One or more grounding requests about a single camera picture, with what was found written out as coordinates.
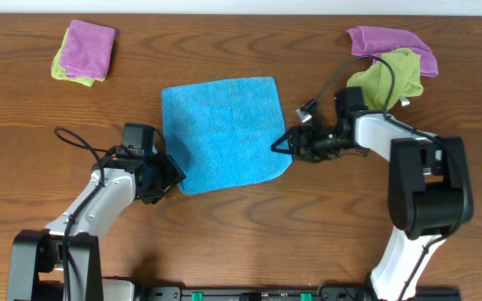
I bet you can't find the right black cable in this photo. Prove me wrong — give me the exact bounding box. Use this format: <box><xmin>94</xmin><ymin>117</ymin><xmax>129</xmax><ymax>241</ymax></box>
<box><xmin>307</xmin><ymin>54</ymin><xmax>468</xmax><ymax>301</ymax></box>

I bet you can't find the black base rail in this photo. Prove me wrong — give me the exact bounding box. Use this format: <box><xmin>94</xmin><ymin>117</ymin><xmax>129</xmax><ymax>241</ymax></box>
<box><xmin>144</xmin><ymin>285</ymin><xmax>463</xmax><ymax>301</ymax></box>

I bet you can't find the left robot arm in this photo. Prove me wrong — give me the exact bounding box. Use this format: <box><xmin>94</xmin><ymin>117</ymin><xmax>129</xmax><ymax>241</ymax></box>
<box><xmin>6</xmin><ymin>153</ymin><xmax>185</xmax><ymax>300</ymax></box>

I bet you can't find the folded green cloth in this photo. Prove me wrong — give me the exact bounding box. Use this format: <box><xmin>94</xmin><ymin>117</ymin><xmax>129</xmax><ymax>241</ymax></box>
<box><xmin>51</xmin><ymin>32</ymin><xmax>95</xmax><ymax>87</ymax></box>

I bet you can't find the blue microfiber cloth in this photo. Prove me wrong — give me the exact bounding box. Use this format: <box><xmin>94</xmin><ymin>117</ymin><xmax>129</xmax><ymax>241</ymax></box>
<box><xmin>161</xmin><ymin>77</ymin><xmax>292</xmax><ymax>195</ymax></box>

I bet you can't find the crumpled purple cloth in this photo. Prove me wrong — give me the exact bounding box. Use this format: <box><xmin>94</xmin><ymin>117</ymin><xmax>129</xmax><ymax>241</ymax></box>
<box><xmin>347</xmin><ymin>26</ymin><xmax>438</xmax><ymax>78</ymax></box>

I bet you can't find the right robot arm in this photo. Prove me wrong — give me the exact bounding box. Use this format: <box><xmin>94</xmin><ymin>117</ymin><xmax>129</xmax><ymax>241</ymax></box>
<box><xmin>270</xmin><ymin>87</ymin><xmax>474</xmax><ymax>300</ymax></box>

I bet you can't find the folded purple cloth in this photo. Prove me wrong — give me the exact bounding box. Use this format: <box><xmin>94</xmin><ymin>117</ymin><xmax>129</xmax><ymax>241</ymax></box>
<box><xmin>60</xmin><ymin>20</ymin><xmax>115</xmax><ymax>80</ymax></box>

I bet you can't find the green cloth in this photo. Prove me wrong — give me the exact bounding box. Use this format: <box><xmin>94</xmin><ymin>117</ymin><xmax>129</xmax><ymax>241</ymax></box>
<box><xmin>51</xmin><ymin>32</ymin><xmax>95</xmax><ymax>87</ymax></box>
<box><xmin>346</xmin><ymin>48</ymin><xmax>423</xmax><ymax>110</ymax></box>

